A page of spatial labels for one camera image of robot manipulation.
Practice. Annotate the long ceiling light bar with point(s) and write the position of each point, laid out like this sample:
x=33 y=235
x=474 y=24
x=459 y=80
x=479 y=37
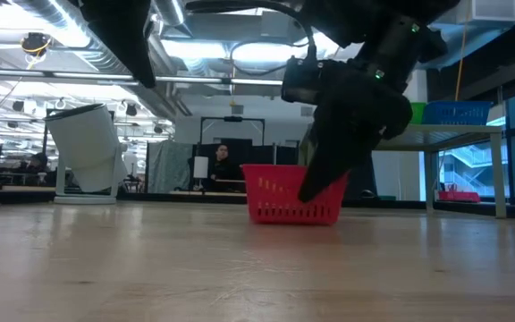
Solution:
x=195 y=80

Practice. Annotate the black partition panels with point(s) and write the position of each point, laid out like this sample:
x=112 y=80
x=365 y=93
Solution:
x=262 y=154

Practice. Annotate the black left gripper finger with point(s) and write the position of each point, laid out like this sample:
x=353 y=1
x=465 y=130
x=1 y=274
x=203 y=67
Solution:
x=123 y=36

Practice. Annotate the silver round air duct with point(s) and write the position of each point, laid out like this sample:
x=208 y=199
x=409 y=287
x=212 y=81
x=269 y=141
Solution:
x=170 y=11

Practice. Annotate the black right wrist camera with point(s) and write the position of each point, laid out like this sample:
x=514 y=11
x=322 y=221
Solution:
x=300 y=80

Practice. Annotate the red plastic basket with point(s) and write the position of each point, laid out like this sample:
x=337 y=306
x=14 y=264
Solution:
x=280 y=201

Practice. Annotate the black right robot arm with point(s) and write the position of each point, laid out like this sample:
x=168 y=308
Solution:
x=374 y=22

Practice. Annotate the gray hanging cloth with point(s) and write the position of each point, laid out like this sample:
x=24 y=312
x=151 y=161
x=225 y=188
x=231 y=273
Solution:
x=168 y=165

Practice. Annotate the person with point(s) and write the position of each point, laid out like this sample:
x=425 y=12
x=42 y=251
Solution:
x=222 y=167

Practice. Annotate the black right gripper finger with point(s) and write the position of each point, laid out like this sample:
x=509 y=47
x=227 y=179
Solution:
x=333 y=156

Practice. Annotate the green plastic basket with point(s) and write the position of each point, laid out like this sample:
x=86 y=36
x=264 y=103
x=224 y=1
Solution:
x=417 y=112

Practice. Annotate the white sign board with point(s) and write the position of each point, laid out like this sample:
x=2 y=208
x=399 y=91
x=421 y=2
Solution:
x=200 y=166

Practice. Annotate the blue plastic basket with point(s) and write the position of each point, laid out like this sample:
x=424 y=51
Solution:
x=456 y=112

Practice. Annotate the red storage bin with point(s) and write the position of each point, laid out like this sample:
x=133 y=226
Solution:
x=458 y=196

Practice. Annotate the white tilted bin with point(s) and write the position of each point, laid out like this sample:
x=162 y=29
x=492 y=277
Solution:
x=87 y=147

